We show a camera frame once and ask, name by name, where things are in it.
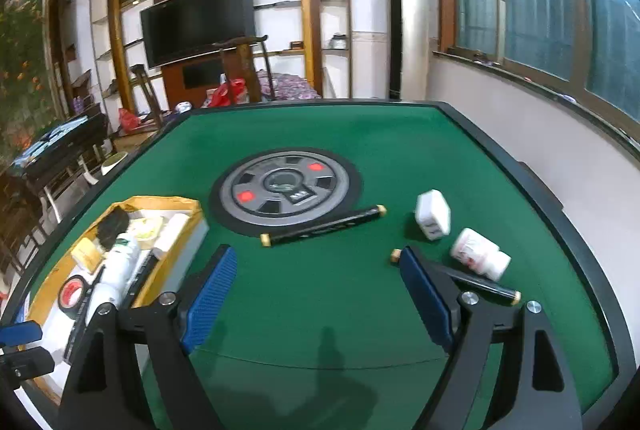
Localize white bottle red label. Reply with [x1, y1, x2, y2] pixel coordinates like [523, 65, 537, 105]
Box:
[86, 283, 122, 325]

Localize white bottle printed label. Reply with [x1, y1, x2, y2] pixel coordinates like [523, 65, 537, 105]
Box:
[151, 213, 189, 261]

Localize small white red-label bottle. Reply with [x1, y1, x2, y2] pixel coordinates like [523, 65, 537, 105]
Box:
[450, 227, 511, 281]

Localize black tape red core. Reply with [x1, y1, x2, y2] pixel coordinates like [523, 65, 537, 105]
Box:
[56, 275, 89, 320]

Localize black side table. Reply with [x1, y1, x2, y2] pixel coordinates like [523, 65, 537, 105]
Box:
[8, 112, 107, 195]

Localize black marker yellow cap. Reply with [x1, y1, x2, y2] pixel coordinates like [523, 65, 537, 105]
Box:
[259, 205, 387, 248]

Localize yellow tape roll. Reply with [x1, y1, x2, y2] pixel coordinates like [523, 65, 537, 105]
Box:
[70, 237, 104, 274]

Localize yellow cardboard tray box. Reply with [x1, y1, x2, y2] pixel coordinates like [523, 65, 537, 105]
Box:
[26, 196, 208, 407]

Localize black marker white arrows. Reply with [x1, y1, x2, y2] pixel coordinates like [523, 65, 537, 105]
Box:
[63, 266, 105, 365]

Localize grey round table centre panel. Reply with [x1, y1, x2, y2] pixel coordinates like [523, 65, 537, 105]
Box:
[208, 147, 363, 237]

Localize wooden chair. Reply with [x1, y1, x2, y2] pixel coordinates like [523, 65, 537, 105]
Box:
[212, 35, 277, 104]

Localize red plastic bag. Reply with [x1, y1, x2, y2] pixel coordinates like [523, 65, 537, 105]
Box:
[202, 78, 250, 108]

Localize white bottle green label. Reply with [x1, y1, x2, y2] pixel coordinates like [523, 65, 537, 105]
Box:
[102, 233, 141, 292]

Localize black television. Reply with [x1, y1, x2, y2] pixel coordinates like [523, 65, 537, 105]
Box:
[140, 0, 256, 68]

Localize white standing air conditioner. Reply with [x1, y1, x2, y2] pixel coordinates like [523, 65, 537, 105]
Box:
[386, 0, 430, 101]

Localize black pen gold tips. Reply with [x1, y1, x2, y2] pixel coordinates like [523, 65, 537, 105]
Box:
[390, 246, 522, 305]

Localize white power adapter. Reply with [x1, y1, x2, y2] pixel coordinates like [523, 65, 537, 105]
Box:
[414, 189, 451, 240]

